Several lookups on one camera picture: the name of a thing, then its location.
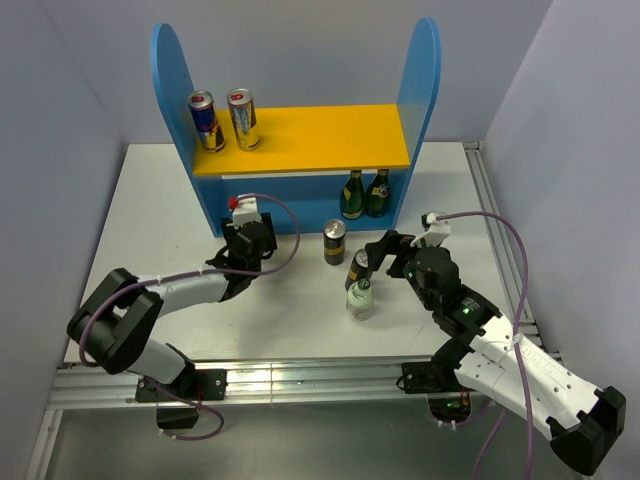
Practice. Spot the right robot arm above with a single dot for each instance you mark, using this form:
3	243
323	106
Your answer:
581	421

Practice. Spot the black yellow can right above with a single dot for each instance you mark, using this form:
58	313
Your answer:
359	269

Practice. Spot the clear Chang bottle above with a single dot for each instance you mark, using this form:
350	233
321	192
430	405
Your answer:
360	300

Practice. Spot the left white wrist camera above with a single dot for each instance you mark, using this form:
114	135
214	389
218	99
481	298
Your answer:
244	210

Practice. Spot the blue and yellow wooden shelf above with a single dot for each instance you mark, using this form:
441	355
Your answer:
304	153

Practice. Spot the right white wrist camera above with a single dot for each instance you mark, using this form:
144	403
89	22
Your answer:
432	227

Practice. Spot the silver gold Red Bull can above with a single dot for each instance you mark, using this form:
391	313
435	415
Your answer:
243	116

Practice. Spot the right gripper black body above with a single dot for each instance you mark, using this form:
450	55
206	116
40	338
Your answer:
422	293

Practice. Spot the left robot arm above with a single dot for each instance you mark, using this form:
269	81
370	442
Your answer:
115	323

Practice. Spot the green Perrier bottle red label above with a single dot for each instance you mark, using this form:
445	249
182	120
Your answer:
378	195

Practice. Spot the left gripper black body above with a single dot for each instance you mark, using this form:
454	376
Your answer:
229	233

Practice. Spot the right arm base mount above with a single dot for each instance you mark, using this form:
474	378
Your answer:
448	401

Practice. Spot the aluminium side rail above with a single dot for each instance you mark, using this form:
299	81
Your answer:
506	258

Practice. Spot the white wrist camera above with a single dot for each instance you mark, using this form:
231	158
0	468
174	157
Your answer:
432	227
244	210

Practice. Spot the green bottle yellow label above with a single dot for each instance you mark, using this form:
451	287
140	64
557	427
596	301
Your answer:
352	199

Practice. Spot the black can near shelf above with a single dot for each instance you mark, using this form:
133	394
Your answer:
334	237

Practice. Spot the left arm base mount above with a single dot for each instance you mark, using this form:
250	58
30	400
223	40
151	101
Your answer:
181	404

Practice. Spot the blue silver Red Bull can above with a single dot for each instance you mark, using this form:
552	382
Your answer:
202	108

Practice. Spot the aluminium front rail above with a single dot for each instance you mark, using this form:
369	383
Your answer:
267	382

